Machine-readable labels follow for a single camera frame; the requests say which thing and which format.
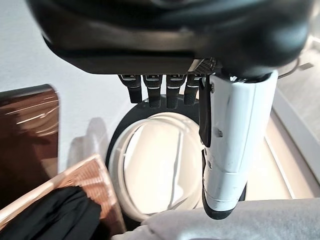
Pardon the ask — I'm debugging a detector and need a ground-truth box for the black garment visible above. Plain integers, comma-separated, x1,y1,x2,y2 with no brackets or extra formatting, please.
0,186,103,240

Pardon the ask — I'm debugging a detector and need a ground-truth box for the round glass washing machine door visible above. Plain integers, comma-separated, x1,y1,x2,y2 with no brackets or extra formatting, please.
104,94,248,231

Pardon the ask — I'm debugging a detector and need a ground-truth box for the white counter cabinet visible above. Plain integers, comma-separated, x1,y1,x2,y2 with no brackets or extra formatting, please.
262,34,320,201

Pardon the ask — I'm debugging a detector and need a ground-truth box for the light grey white garment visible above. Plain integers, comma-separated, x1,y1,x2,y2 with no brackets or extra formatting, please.
111,197,320,240

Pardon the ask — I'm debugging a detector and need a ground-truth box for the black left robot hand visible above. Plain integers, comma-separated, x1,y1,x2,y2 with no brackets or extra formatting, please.
24,0,313,221

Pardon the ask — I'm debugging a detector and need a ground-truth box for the glossy dark brown stool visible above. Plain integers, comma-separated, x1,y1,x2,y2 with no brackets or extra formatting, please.
0,84,61,203

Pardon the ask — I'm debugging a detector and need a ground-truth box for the light wicker laundry basket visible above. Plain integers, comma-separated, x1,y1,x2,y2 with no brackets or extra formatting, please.
0,153,127,240

